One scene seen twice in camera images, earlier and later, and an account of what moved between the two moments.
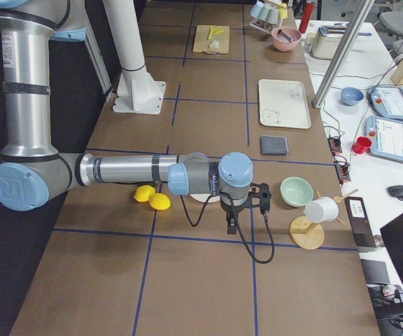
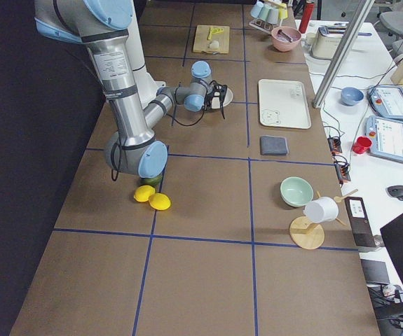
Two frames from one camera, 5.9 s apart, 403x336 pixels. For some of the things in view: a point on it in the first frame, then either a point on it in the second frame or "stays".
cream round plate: [204, 197] to [228, 100]
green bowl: [296, 192] stays
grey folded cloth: [271, 145] stays
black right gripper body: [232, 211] to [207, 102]
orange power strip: [342, 169] stays
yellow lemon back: [143, 192] stays
